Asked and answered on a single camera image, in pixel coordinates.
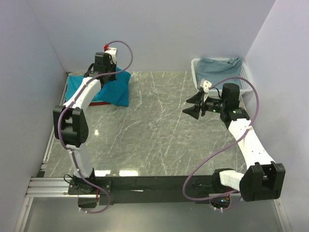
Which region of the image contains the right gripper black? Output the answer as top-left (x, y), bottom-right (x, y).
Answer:
top-left (183, 91), bottom-right (226, 120)

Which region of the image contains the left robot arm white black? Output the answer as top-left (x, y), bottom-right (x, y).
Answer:
top-left (53, 47), bottom-right (117, 194)

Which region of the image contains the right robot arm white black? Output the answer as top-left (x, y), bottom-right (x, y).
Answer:
top-left (183, 80), bottom-right (285, 202)

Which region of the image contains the folded light teal t shirt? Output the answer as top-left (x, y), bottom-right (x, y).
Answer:
top-left (65, 74), bottom-right (84, 101)

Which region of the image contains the folded red t shirt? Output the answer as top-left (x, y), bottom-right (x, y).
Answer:
top-left (90, 101), bottom-right (111, 106)

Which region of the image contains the grey blue t shirt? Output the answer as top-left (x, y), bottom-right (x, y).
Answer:
top-left (195, 57), bottom-right (243, 88)

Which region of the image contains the white plastic basket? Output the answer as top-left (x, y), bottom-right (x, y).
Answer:
top-left (191, 58), bottom-right (254, 97)

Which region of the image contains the black base beam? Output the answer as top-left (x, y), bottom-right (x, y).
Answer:
top-left (67, 176), bottom-right (242, 206)

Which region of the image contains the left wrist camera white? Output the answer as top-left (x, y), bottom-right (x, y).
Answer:
top-left (104, 44), bottom-right (118, 64)

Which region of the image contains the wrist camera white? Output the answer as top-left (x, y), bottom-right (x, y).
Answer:
top-left (200, 79), bottom-right (212, 102)
top-left (104, 44), bottom-right (118, 64)

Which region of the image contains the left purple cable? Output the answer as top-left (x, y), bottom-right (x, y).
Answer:
top-left (57, 40), bottom-right (134, 214)

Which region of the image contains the purple cable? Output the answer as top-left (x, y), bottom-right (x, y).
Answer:
top-left (57, 40), bottom-right (134, 214)
top-left (182, 76), bottom-right (259, 212)

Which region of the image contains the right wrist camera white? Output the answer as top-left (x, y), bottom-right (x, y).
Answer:
top-left (200, 79), bottom-right (212, 102)

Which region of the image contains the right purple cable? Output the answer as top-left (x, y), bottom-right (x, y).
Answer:
top-left (182, 76), bottom-right (259, 212)

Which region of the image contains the aluminium rail frame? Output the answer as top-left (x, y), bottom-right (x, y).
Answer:
top-left (17, 72), bottom-right (287, 232)

